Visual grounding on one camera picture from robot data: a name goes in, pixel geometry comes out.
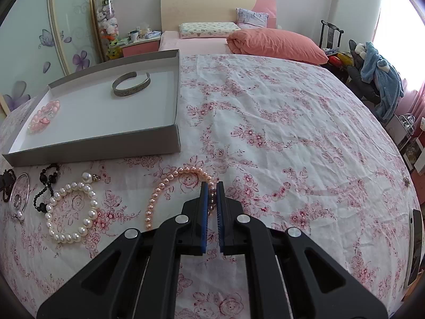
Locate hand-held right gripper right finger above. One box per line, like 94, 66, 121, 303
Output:
216, 182, 389, 319

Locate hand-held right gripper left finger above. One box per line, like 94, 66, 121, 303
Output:
36, 182, 210, 319

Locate pink pearl bracelet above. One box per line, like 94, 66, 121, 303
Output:
144, 167, 216, 230

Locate grey cardboard tray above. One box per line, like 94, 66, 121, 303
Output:
2, 49, 182, 167

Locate white pearl bracelet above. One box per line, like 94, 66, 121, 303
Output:
45, 182, 98, 243

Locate black bead string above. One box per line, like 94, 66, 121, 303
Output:
33, 163, 61, 212

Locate silver cuff bangle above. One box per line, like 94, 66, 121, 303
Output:
112, 72, 152, 98

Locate pink mattress sheet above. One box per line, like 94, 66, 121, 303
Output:
159, 31, 233, 54

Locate pink nightstand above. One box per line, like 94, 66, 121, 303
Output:
120, 37, 161, 58

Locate salmon folded quilt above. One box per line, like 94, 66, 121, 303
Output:
227, 28, 329, 66

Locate cream patterned pillow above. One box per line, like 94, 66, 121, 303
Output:
178, 22, 242, 39

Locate thin silver bangle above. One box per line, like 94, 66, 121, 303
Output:
9, 173, 31, 221

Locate colourful toys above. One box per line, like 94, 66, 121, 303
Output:
327, 51, 352, 71

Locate lilac pillow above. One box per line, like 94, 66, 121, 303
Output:
236, 8, 269, 30

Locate smartphone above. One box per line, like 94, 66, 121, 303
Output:
407, 208, 425, 286

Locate cream and pink headboard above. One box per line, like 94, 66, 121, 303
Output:
161, 0, 277, 32

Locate dark wooden chair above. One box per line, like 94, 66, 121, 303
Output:
319, 20, 344, 49

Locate blue plush robe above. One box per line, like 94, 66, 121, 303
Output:
360, 41, 405, 122

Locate plush toy display tube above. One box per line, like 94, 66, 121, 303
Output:
95, 0, 122, 61

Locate floral sliding wardrobe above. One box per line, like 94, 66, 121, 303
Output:
0, 0, 103, 117

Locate pink bead bracelet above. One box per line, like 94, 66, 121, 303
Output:
27, 100, 61, 134

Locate dark purple bead bracelet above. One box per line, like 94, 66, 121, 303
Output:
0, 169, 16, 203

